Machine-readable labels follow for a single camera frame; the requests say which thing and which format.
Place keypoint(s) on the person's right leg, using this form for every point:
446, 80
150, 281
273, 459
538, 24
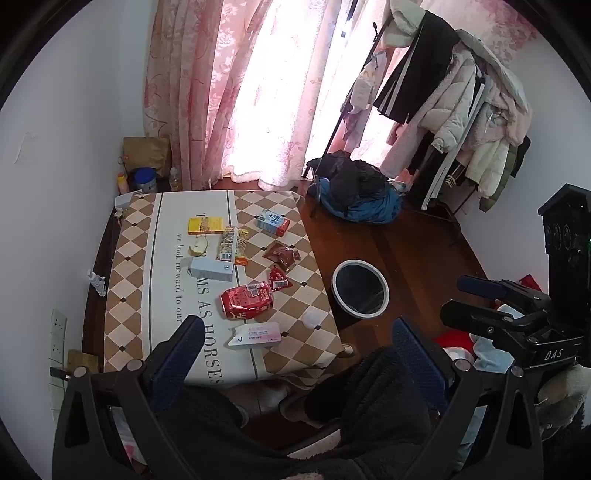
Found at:
378, 406

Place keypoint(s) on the dark clothes pile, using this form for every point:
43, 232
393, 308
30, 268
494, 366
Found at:
351, 177

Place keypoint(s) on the white puffer jacket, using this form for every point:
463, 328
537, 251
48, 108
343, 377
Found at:
448, 106

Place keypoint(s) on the orange capped bottle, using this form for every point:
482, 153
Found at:
123, 184

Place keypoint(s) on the pale blue white box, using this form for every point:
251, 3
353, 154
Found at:
210, 269

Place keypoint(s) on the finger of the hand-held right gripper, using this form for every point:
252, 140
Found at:
480, 286
471, 318

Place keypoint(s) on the grey slipper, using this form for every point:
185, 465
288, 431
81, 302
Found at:
300, 413
274, 399

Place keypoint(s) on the small orange wrapper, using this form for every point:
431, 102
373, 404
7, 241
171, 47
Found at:
242, 261

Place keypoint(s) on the small red wrapper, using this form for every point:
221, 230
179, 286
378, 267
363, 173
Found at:
278, 278

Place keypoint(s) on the red cloth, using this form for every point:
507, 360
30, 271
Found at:
455, 342

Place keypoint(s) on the brown paper bag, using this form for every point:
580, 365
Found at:
145, 154

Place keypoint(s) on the white spray bottle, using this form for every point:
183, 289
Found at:
97, 284

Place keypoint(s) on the person's left leg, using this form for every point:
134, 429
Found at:
207, 434

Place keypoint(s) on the red drink can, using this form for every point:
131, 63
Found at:
247, 301

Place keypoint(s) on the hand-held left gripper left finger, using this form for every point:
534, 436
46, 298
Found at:
178, 355

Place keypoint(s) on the black metal clothes rack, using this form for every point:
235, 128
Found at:
344, 115

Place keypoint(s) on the person's leg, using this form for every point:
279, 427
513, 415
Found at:
378, 406
207, 434

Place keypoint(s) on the dark red packet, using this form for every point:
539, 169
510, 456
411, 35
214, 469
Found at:
281, 256

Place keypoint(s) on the clear plastic bottle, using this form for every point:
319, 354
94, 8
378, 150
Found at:
173, 180

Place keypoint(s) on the grey coat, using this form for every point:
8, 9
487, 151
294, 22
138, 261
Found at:
503, 74

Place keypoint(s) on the white wall socket panel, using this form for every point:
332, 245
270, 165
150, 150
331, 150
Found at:
57, 339

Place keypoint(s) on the blue tin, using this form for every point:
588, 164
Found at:
145, 181

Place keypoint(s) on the yellow box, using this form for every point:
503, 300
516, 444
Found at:
205, 225

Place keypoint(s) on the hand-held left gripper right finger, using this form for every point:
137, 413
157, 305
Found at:
415, 350

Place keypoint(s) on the green jacket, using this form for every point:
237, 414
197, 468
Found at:
501, 184

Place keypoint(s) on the light blue cloth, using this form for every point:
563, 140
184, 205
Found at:
491, 355

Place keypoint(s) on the white tube box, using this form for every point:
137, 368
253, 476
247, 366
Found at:
256, 335

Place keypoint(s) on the white round trash bin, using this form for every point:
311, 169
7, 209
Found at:
360, 288

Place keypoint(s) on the checkered tablecloth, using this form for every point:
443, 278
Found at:
166, 277

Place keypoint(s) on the pink hanging garment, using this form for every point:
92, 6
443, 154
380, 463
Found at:
364, 92

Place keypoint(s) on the pink floral curtain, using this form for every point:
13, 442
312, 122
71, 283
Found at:
240, 92
480, 23

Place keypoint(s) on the cream jacket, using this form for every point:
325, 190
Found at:
485, 161

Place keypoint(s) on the patterned snack packet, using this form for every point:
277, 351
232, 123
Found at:
229, 243

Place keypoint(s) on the blue milk carton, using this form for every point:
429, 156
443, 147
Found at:
272, 222

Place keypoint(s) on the black striped trousers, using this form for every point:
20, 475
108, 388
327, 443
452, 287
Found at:
415, 69

